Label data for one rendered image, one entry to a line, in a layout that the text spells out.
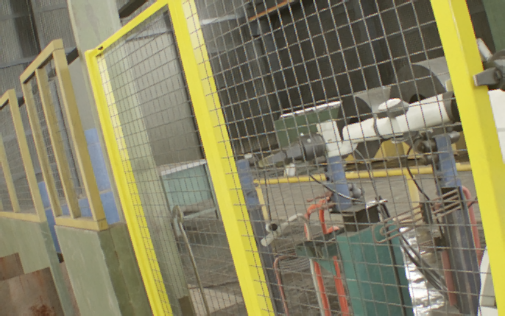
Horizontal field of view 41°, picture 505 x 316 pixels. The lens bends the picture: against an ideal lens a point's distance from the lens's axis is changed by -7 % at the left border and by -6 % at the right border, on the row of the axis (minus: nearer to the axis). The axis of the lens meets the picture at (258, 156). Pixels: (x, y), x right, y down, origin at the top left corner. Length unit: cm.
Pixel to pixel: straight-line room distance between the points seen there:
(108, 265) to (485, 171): 235
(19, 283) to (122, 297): 166
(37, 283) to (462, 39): 408
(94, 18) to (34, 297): 220
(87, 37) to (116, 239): 99
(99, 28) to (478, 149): 254
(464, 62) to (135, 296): 244
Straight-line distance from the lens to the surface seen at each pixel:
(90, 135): 844
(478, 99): 135
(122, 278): 344
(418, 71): 1108
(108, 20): 361
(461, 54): 134
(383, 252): 308
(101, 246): 340
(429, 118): 226
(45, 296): 504
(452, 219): 260
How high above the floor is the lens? 138
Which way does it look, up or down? 4 degrees down
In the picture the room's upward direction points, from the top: 14 degrees counter-clockwise
